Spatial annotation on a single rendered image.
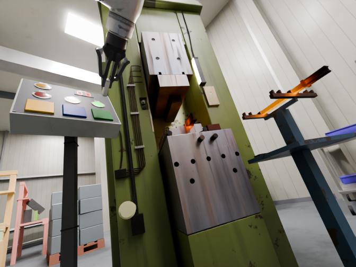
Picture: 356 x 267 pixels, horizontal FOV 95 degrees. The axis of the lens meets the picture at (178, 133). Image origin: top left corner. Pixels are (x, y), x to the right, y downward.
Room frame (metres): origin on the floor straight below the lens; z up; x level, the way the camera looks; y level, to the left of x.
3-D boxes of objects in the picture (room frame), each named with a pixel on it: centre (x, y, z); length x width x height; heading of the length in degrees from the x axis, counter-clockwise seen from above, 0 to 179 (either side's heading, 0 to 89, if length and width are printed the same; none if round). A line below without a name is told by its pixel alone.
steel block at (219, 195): (1.10, -0.04, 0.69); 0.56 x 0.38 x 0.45; 18
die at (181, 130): (1.07, 0.01, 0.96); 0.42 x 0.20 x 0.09; 18
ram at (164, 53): (1.09, -0.03, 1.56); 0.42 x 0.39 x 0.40; 18
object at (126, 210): (0.68, 0.25, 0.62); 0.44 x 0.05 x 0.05; 18
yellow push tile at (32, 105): (0.46, 0.44, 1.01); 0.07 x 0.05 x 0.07; 133
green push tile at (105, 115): (0.60, 0.30, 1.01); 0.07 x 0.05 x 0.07; 133
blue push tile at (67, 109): (0.53, 0.37, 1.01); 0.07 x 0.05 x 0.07; 133
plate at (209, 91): (1.09, -0.31, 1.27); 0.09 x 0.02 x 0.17; 108
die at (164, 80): (1.07, 0.01, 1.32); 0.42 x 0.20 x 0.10; 18
